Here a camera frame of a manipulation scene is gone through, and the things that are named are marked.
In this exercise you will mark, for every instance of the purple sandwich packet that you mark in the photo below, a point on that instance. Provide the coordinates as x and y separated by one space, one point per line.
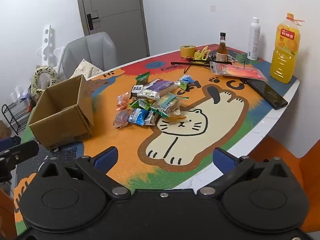
160 85

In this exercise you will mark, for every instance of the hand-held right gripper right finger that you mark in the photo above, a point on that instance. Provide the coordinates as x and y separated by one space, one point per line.
225 158

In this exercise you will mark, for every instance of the black smartphone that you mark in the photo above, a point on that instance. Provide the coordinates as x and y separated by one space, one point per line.
267 93

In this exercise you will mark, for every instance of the grey door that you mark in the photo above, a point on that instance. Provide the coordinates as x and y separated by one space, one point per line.
117 17

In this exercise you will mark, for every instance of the pile of mixed snack packets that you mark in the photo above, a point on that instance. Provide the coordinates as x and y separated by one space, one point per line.
160 102

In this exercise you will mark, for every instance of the black shoe rack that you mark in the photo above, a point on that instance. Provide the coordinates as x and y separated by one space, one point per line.
3 111

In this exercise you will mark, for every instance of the panda print neck pillow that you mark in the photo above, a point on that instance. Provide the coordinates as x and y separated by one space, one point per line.
40 76

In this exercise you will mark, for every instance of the green triangular packet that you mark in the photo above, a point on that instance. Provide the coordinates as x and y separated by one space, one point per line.
143 78

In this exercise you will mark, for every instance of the small green and blue packet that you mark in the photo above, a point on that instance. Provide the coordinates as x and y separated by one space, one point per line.
186 81

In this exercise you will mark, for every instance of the white perforated rack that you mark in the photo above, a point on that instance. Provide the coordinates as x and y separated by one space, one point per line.
47 42

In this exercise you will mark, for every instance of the black folding stand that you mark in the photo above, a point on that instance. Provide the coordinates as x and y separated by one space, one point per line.
190 63

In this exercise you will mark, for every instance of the grey chair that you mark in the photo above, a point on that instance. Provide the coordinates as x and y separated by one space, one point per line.
97 47

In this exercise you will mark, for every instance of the red packet in clear bag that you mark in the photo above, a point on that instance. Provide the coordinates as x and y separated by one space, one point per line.
237 71

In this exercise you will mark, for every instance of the orange juice bottle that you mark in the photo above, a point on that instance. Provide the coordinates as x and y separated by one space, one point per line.
285 55

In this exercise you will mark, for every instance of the white wall plate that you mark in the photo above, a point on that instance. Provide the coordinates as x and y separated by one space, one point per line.
213 8

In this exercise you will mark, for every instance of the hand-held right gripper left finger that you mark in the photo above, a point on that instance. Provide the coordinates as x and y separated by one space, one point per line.
107 156

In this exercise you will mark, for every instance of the yellow tape roll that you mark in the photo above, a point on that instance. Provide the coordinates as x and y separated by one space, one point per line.
188 50

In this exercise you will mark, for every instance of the small brown carton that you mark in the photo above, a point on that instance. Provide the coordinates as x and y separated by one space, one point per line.
3 128

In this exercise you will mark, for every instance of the brown cardboard box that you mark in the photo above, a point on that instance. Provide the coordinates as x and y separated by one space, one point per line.
62 127

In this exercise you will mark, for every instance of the dotted cream cushion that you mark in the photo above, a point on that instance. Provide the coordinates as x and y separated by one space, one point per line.
83 70

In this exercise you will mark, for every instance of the brown glass bottle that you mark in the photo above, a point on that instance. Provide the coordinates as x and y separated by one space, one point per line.
222 48

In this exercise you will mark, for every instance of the white spray bottle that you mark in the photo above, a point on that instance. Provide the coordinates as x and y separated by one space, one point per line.
253 38

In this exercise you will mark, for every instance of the orange chair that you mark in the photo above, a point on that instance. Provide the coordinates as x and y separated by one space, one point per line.
5 205
300 160

